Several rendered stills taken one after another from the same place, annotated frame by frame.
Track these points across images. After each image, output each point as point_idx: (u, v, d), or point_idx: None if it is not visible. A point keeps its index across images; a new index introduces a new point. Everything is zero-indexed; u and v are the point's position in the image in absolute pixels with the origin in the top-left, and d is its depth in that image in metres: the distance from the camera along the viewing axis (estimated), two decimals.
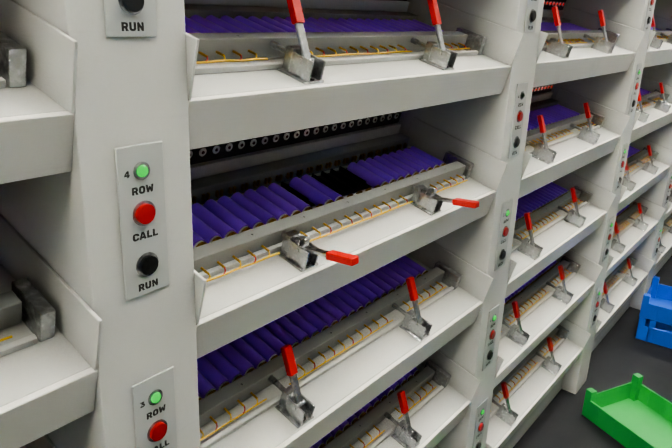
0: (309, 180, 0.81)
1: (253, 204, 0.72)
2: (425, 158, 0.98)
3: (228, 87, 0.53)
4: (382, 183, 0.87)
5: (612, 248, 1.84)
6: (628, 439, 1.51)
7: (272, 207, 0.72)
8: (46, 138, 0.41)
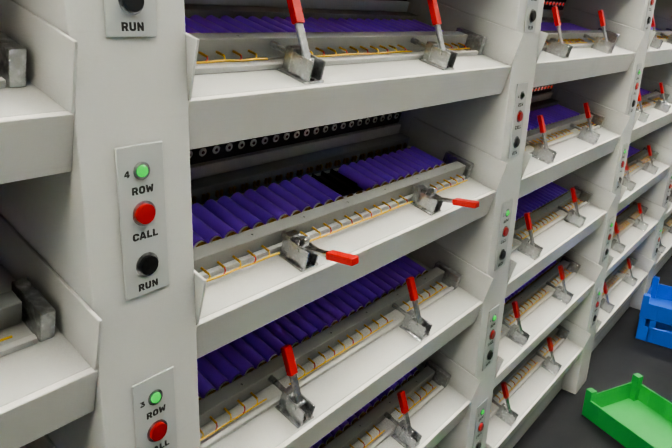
0: (309, 180, 0.81)
1: (253, 204, 0.72)
2: (425, 158, 0.98)
3: (228, 87, 0.53)
4: (382, 183, 0.87)
5: (612, 248, 1.84)
6: (628, 439, 1.51)
7: (272, 207, 0.72)
8: (46, 138, 0.41)
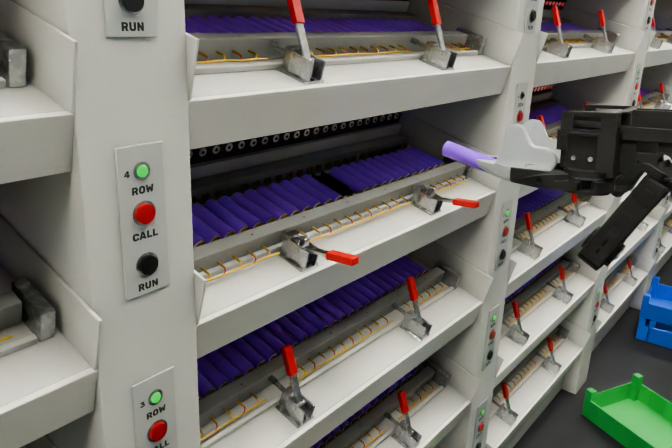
0: (309, 180, 0.81)
1: (253, 204, 0.72)
2: (425, 158, 0.98)
3: (228, 87, 0.53)
4: (382, 183, 0.87)
5: None
6: (628, 439, 1.51)
7: (272, 207, 0.72)
8: (46, 138, 0.41)
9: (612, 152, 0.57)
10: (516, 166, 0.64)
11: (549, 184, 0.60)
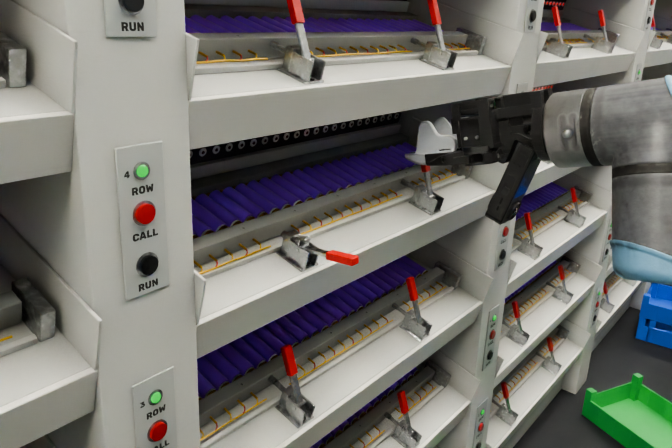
0: (300, 175, 0.82)
1: (244, 198, 0.72)
2: None
3: (228, 87, 0.53)
4: (373, 178, 0.88)
5: (612, 248, 1.84)
6: (628, 439, 1.51)
7: (263, 201, 0.73)
8: (46, 138, 0.41)
9: (489, 128, 0.74)
10: (429, 153, 0.81)
11: (450, 161, 0.78)
